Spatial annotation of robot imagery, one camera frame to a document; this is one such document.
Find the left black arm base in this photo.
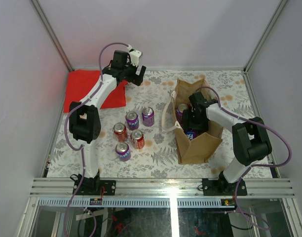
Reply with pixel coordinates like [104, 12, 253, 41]
[76, 173, 116, 197]

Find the purple fanta can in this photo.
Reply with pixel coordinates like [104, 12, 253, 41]
[142, 107, 154, 126]
[185, 129, 199, 140]
[125, 111, 139, 130]
[176, 103, 189, 123]
[115, 142, 131, 161]

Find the floral patterned tablecloth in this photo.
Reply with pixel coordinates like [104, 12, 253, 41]
[46, 70, 275, 179]

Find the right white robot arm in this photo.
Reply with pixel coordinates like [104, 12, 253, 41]
[182, 91, 272, 195]

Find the purple cable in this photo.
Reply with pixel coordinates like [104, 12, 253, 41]
[63, 42, 132, 237]
[194, 86, 293, 232]

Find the red folded cloth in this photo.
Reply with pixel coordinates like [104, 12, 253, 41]
[63, 70, 128, 113]

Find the aluminium front rail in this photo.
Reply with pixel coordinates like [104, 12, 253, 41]
[30, 178, 295, 198]

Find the red coke can front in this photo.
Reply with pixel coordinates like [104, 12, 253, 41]
[130, 129, 145, 149]

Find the brown jute canvas bag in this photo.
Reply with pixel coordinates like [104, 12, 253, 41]
[161, 79, 223, 164]

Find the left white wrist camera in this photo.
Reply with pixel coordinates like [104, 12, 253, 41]
[127, 45, 143, 67]

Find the red coke can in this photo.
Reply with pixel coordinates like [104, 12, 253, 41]
[113, 122, 128, 142]
[130, 129, 145, 149]

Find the purple fanta can front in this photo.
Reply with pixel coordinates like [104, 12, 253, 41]
[115, 142, 131, 161]

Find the red coke can left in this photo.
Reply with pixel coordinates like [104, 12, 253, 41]
[113, 122, 128, 142]

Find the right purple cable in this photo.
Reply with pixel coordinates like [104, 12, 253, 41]
[194, 86, 293, 232]

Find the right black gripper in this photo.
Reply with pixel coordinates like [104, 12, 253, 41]
[183, 110, 209, 134]

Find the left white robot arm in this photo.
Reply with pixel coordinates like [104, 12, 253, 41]
[65, 47, 146, 195]

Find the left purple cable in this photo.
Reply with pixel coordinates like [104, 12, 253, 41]
[63, 42, 132, 237]

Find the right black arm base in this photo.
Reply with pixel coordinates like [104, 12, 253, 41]
[202, 171, 247, 197]

